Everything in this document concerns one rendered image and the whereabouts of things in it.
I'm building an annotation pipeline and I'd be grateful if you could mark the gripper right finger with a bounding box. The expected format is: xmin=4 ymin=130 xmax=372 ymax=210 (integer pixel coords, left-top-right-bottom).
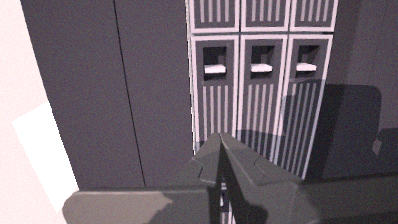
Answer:
xmin=220 ymin=132 xmax=398 ymax=224

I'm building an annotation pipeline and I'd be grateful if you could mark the black metal rack frame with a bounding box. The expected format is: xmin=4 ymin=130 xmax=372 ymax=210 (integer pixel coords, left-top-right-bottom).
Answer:
xmin=20 ymin=0 xmax=398 ymax=189

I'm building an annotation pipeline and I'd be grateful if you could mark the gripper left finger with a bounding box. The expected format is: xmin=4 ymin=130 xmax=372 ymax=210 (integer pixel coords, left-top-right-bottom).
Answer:
xmin=61 ymin=133 xmax=222 ymax=224

